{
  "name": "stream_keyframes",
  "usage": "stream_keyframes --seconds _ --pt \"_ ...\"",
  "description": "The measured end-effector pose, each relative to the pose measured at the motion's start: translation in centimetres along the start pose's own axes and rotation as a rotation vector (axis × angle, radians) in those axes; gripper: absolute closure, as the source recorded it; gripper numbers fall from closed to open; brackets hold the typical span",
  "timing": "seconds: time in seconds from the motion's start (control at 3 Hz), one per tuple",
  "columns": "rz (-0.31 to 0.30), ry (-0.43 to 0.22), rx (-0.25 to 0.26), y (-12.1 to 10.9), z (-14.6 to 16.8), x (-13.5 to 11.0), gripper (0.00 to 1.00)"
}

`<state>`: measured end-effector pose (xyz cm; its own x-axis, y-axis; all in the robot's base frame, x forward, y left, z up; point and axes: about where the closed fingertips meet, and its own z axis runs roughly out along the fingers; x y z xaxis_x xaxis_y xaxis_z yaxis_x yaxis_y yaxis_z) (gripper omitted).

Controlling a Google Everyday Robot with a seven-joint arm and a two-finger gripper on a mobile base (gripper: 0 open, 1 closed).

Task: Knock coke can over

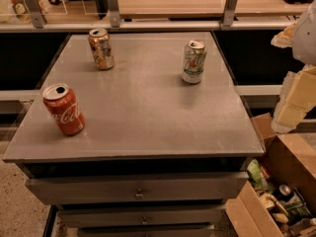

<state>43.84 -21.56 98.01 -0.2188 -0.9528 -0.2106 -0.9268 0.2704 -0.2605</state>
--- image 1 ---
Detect drawer with knob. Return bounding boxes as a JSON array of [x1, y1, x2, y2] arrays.
[[26, 172, 247, 204], [59, 204, 225, 228]]

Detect metal railing bar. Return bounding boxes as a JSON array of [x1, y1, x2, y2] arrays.
[[0, 21, 292, 33]]

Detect top drawer with knob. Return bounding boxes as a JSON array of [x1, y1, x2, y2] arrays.
[[26, 172, 247, 204]]

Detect grey drawer cabinet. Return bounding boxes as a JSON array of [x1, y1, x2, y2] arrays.
[[2, 31, 266, 237]]

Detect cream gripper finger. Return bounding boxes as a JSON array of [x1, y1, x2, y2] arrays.
[[272, 65, 316, 133], [271, 23, 295, 48]]

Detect middle drawer with knob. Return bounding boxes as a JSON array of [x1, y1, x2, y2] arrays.
[[59, 204, 225, 228]]

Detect orange snack bag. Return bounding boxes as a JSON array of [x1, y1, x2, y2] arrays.
[[0, 0, 48, 28]]

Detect bottom drawer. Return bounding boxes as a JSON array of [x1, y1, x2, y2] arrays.
[[78, 224, 214, 237]]

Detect red coke can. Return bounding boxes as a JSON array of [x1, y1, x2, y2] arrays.
[[42, 83, 85, 135]]

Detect white green 7up can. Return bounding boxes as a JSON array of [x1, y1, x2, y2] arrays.
[[182, 39, 207, 84]]

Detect cardboard box of items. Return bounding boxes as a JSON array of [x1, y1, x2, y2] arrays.
[[225, 113, 316, 237]]

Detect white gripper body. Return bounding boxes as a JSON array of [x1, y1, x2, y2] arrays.
[[292, 0, 316, 65]]

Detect gold brown soda can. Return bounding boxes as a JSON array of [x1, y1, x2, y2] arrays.
[[88, 29, 115, 70]]

